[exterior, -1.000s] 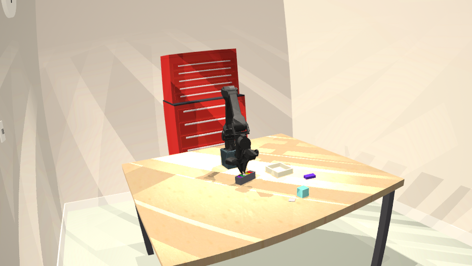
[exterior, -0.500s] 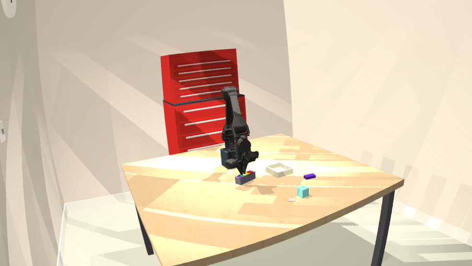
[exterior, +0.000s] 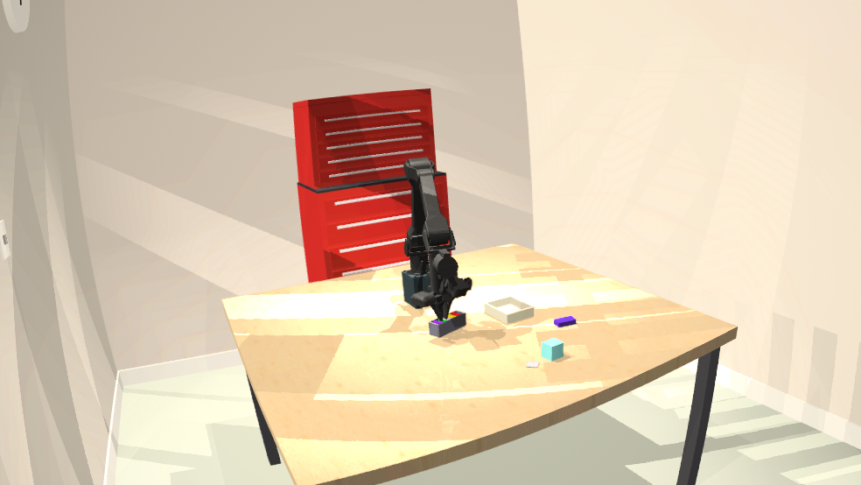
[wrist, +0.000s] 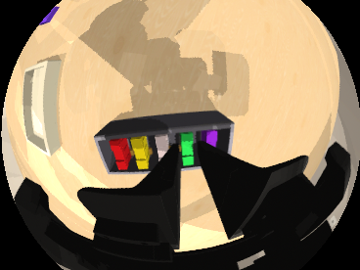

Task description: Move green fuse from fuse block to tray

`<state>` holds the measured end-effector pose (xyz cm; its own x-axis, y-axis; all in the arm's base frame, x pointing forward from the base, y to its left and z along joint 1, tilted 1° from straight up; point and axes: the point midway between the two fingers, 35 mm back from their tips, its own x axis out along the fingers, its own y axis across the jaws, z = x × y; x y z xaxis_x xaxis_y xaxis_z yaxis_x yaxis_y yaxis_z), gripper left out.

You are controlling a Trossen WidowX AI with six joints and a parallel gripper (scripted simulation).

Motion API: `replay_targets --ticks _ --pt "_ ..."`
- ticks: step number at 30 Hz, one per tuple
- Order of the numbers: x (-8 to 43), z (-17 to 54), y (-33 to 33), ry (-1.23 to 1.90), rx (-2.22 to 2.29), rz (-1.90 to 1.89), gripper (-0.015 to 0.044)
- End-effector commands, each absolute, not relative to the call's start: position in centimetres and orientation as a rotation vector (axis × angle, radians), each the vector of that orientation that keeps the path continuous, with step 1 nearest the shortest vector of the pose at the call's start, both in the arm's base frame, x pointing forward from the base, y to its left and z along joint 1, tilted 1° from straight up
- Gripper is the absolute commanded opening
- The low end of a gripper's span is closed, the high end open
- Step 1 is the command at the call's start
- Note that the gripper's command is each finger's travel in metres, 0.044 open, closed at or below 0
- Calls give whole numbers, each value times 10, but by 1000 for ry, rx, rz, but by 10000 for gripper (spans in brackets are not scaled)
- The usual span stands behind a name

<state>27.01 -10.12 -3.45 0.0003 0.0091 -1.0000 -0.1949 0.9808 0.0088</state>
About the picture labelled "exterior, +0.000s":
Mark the white shallow tray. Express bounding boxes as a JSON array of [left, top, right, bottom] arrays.
[[484, 296, 535, 324]]

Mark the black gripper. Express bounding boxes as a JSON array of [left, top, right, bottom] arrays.
[[411, 270, 455, 321]]

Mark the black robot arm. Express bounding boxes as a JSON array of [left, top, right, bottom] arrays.
[[403, 157, 473, 299]]

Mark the purple flat rectangular block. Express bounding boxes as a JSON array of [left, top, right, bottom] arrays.
[[554, 316, 576, 328]]

